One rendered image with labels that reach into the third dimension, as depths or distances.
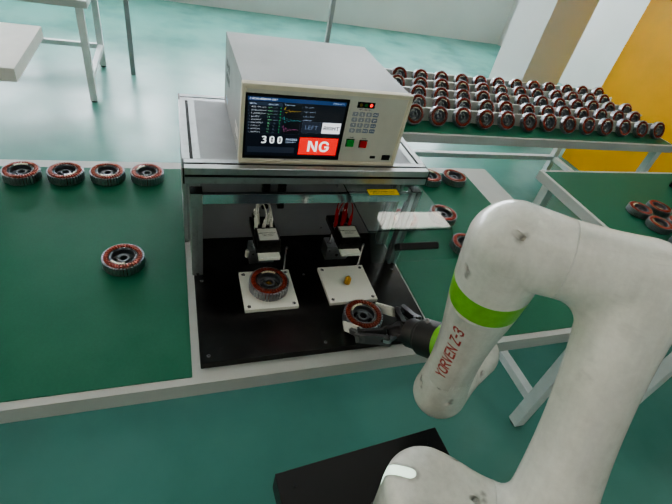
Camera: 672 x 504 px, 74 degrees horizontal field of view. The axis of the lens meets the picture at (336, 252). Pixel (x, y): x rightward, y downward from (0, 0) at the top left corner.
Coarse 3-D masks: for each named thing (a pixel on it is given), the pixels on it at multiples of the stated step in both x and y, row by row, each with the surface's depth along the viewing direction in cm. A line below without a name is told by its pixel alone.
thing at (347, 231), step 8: (328, 216) 140; (328, 224) 138; (344, 224) 138; (336, 232) 132; (344, 232) 131; (352, 232) 132; (336, 240) 132; (344, 240) 129; (352, 240) 130; (360, 240) 131; (344, 248) 131; (352, 248) 132; (344, 256) 130
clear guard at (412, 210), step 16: (352, 192) 121; (400, 192) 126; (416, 192) 128; (368, 208) 117; (384, 208) 118; (400, 208) 120; (416, 208) 121; (432, 208) 123; (368, 224) 111; (384, 224) 112; (400, 224) 114; (416, 224) 115; (432, 224) 116; (448, 224) 118; (384, 240) 110; (400, 240) 112; (416, 240) 113; (432, 240) 115; (448, 240) 116; (384, 256) 110; (400, 256) 111; (416, 256) 113; (432, 256) 114; (448, 256) 116
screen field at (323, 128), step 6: (306, 126) 111; (312, 126) 111; (318, 126) 112; (324, 126) 112; (330, 126) 113; (336, 126) 113; (306, 132) 112; (312, 132) 112; (318, 132) 113; (324, 132) 113; (330, 132) 114; (336, 132) 114
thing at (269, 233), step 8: (256, 232) 123; (264, 232) 124; (272, 232) 125; (256, 240) 123; (264, 240) 121; (272, 240) 122; (280, 240) 123; (256, 248) 122; (264, 248) 122; (272, 248) 123; (280, 248) 124; (264, 256) 122; (272, 256) 123
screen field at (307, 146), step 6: (300, 138) 113; (306, 138) 113; (312, 138) 114; (318, 138) 114; (324, 138) 114; (330, 138) 115; (300, 144) 114; (306, 144) 114; (312, 144) 115; (318, 144) 115; (324, 144) 116; (330, 144) 116; (336, 144) 117; (300, 150) 115; (306, 150) 115; (312, 150) 116; (318, 150) 116; (324, 150) 117; (330, 150) 117
